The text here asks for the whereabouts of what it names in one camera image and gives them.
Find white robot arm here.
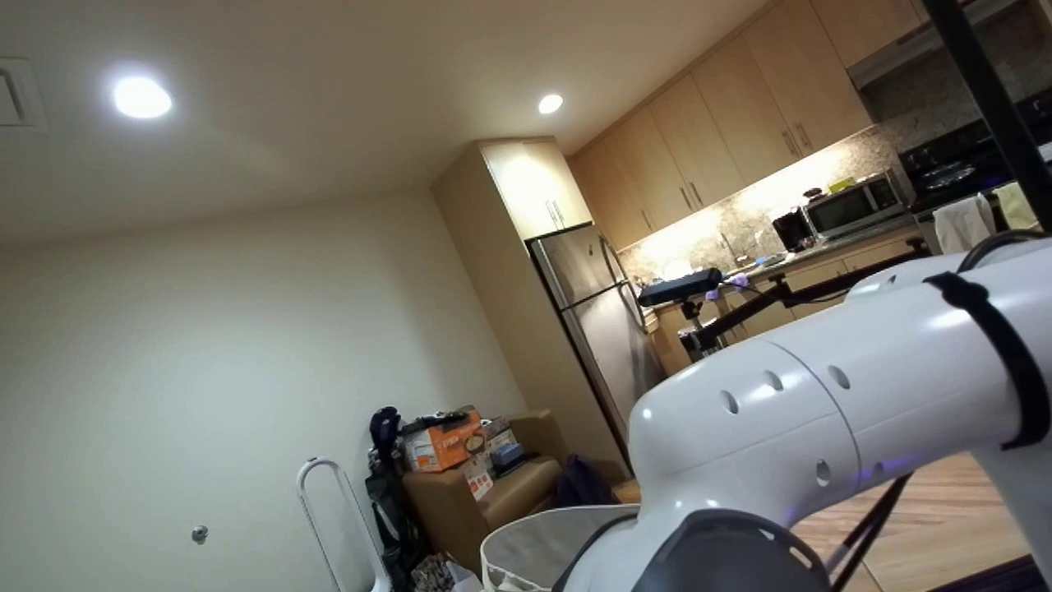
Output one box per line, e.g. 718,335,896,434
560,233,1052,592

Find stainless steel refrigerator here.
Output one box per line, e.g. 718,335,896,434
530,225,664,454

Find orange box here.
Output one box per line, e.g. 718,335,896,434
404,412,484,473

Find small recessed ceiling light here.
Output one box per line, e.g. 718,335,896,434
537,92,566,116

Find brown cardboard box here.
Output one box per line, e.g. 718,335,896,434
396,454,566,574

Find black backpack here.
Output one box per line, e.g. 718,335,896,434
366,408,426,592

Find black coffee maker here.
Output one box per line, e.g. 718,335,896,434
772,212,816,252

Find light wood upper cabinets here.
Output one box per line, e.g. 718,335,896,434
479,0,926,247

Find stainless microwave oven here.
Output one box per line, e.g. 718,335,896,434
805,176,903,240

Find round ceiling light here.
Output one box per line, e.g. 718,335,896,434
108,74,173,123

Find white hanging towel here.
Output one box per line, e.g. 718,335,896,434
933,193,997,252

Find black vertical pole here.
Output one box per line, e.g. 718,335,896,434
919,0,1052,231

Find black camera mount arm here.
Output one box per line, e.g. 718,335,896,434
634,247,926,358

